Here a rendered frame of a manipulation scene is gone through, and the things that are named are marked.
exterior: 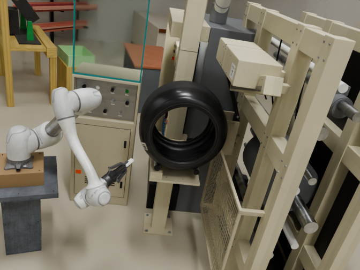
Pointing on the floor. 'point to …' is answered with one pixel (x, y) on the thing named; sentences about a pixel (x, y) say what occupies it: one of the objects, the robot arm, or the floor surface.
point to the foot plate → (156, 228)
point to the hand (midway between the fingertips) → (128, 162)
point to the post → (187, 37)
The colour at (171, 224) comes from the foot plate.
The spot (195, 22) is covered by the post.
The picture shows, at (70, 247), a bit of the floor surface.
